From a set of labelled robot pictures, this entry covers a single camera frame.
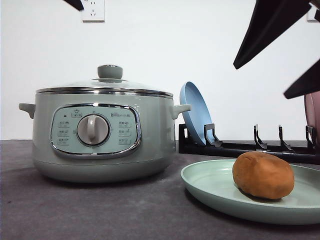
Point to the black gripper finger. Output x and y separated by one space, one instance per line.
270 18
75 3
307 83

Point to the glass steamer lid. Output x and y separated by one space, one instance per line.
107 84

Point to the brown potato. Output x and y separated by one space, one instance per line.
263 175

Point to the green plate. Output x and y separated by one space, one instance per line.
213 184

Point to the blue plate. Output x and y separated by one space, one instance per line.
200 114

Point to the green electric steamer pot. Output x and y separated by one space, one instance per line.
103 134

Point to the pink bowl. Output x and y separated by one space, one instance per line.
312 114

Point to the black dish rack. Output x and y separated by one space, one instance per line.
212 146

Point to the white wall socket left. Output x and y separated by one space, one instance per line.
93 12

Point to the white wall socket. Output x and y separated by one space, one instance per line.
311 15
93 12

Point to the white wall socket right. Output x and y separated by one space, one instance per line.
311 15

